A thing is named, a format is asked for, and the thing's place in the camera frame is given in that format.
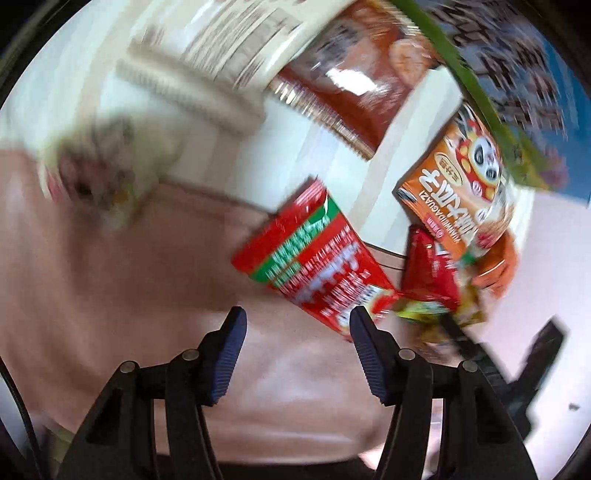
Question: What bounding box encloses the red green snack packet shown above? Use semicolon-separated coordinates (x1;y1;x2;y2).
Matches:
231;175;402;344

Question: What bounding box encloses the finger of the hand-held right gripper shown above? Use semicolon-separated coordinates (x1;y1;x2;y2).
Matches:
503;318;571;441
441;316;513;386

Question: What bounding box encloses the orange panda snack packet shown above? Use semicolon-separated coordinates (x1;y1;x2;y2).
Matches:
392;104;520;264

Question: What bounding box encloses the dark red-brown snack packet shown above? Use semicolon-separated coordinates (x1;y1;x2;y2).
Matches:
268;0;444;160

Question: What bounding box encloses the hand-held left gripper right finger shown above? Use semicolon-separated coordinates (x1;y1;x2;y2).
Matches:
349;305;539;480

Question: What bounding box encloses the white striped bedsheet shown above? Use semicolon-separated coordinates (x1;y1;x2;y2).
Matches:
0;0;536;259

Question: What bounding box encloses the pink cloth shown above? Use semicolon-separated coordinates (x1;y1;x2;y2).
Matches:
0;148;416;462

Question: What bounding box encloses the blue printed cloth green border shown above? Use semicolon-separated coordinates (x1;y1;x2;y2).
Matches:
392;0;580;190

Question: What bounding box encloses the plain orange snack packet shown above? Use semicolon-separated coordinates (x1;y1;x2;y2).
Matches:
471;228;520;301

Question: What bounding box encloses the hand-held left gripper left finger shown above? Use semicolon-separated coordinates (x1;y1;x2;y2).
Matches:
55;305;249;480

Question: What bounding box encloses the white chocolate stick packet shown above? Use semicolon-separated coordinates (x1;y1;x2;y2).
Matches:
115;0;356;134

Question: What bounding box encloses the red yellow noodle packet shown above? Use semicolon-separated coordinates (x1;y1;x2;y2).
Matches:
392;225;488;344

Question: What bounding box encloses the clear candy ball packet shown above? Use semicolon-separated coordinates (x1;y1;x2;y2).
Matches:
39;115;185;232

